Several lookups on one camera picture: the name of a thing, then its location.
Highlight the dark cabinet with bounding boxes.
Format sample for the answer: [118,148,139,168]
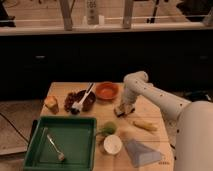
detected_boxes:
[0,30,213,100]

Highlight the white cup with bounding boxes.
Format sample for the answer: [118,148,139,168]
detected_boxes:
[103,135,123,155]

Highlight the black cable left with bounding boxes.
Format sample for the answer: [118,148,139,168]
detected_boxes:
[0,112,31,144]

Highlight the metal fork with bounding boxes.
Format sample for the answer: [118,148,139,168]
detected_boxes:
[47,134,65,162]

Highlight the orange bowl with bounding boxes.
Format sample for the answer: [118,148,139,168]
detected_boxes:
[95,82,119,100]

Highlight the green toy vegetable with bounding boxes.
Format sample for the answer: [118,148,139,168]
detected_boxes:
[96,121,117,136]

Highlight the green plastic tray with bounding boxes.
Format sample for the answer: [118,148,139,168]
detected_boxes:
[23,116,97,171]

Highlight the grey blue cloth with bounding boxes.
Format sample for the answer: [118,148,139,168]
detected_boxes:
[124,139,162,168]

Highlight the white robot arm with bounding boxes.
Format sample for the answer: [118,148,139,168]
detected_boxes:
[122,71,213,171]

